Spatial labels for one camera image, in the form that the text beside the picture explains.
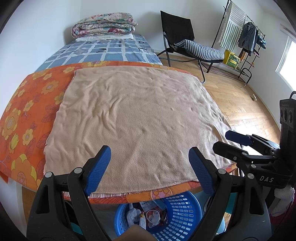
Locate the white gloved right hand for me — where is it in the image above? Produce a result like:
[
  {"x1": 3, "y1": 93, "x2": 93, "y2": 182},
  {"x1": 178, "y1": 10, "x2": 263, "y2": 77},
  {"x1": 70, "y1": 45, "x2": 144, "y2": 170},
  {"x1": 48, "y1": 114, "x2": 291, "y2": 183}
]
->
[{"x1": 269, "y1": 185, "x2": 295, "y2": 217}]

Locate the blue plastic trash basket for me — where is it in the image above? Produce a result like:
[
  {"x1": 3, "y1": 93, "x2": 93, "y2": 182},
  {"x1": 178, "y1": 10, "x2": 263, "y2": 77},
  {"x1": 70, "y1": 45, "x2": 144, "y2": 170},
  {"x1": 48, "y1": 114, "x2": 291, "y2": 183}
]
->
[{"x1": 114, "y1": 191, "x2": 202, "y2": 240}]

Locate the striped hanging towel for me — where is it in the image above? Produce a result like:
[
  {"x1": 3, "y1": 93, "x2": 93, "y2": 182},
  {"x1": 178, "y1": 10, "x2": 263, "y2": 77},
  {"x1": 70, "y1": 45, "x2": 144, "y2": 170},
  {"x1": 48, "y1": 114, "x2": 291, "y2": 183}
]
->
[{"x1": 218, "y1": 1, "x2": 246, "y2": 52}]

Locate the white folded pillow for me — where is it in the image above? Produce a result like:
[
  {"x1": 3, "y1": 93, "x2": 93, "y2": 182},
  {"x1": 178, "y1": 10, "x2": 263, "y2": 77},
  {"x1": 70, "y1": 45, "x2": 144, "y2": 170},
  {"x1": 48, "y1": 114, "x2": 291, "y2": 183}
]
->
[{"x1": 75, "y1": 34, "x2": 134, "y2": 42}]

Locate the beige fleece blanket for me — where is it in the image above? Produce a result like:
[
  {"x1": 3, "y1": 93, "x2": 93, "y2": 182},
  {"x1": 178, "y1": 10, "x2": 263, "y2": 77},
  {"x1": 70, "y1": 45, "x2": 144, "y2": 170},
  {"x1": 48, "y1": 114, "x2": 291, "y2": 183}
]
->
[{"x1": 44, "y1": 66, "x2": 232, "y2": 194}]

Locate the clothes drying rack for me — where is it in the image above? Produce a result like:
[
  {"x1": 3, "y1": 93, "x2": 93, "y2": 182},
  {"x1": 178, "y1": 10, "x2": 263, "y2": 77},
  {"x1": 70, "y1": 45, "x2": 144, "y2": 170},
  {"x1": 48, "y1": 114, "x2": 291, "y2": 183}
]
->
[{"x1": 212, "y1": 1, "x2": 266, "y2": 86}]

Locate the window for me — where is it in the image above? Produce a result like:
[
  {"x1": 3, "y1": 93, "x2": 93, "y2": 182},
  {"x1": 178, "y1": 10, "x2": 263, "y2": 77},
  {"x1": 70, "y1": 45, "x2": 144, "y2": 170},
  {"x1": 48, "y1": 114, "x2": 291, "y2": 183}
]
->
[{"x1": 276, "y1": 36, "x2": 296, "y2": 90}]

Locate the yellow crate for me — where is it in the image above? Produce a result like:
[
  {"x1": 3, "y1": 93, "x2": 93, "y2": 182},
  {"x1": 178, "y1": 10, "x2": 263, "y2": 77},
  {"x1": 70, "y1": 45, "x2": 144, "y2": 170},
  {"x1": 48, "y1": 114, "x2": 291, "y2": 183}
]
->
[{"x1": 223, "y1": 50, "x2": 240, "y2": 69}]

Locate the dark hanging jacket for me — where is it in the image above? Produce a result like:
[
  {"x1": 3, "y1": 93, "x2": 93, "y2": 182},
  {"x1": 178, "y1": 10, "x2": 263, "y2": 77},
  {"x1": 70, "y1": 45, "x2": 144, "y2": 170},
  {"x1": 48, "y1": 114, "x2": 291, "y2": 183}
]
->
[{"x1": 238, "y1": 22, "x2": 258, "y2": 56}]

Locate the crumpled white tissue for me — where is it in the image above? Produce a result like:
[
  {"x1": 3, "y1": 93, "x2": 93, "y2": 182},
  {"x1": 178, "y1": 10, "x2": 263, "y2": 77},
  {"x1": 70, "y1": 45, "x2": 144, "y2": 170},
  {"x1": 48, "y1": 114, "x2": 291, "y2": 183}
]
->
[{"x1": 126, "y1": 208, "x2": 142, "y2": 227}]

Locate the striped chair cushion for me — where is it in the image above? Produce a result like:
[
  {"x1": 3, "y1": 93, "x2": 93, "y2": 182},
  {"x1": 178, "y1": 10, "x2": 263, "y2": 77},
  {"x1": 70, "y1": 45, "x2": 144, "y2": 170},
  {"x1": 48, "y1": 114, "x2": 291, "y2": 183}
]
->
[{"x1": 175, "y1": 39, "x2": 224, "y2": 61}]

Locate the alcohol pad sachet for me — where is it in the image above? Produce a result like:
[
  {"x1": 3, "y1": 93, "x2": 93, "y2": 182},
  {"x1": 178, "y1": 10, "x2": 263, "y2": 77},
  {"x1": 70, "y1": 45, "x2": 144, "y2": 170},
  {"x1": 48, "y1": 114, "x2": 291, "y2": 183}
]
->
[{"x1": 139, "y1": 201, "x2": 157, "y2": 212}]

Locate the blue checked bedsheet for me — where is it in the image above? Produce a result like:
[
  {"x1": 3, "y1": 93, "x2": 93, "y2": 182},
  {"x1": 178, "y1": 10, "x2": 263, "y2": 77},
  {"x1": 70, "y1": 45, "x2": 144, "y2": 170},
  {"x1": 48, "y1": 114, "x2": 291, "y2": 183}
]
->
[{"x1": 37, "y1": 35, "x2": 161, "y2": 71}]

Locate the orange floral bedsheet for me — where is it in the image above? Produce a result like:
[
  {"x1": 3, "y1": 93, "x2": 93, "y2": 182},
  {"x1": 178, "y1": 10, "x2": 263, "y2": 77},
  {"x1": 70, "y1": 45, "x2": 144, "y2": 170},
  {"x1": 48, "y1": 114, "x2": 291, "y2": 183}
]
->
[{"x1": 1, "y1": 61, "x2": 199, "y2": 204}]

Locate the black folding chair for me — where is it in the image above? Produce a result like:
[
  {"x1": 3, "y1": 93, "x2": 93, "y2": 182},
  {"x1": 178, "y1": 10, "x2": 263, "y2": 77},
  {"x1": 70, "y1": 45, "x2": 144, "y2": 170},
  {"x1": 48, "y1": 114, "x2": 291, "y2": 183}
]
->
[{"x1": 157, "y1": 11, "x2": 224, "y2": 84}]

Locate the folded floral quilt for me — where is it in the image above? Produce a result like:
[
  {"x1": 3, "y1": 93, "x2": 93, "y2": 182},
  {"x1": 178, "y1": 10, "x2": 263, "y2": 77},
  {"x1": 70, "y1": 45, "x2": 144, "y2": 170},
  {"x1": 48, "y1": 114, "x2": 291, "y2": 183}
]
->
[{"x1": 71, "y1": 13, "x2": 137, "y2": 39}]

